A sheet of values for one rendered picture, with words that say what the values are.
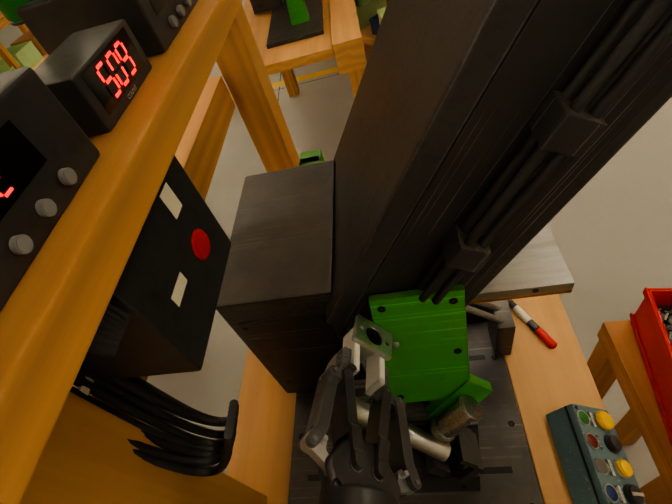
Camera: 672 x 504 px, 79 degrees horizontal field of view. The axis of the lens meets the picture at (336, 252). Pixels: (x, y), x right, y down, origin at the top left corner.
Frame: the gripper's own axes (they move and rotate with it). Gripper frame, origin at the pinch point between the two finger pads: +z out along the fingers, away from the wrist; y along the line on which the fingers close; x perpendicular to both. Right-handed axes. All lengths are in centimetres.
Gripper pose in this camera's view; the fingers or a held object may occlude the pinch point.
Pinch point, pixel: (363, 358)
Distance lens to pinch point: 51.9
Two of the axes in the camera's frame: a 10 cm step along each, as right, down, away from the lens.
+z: 0.7, -5.7, 8.2
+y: -8.3, -4.9, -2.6
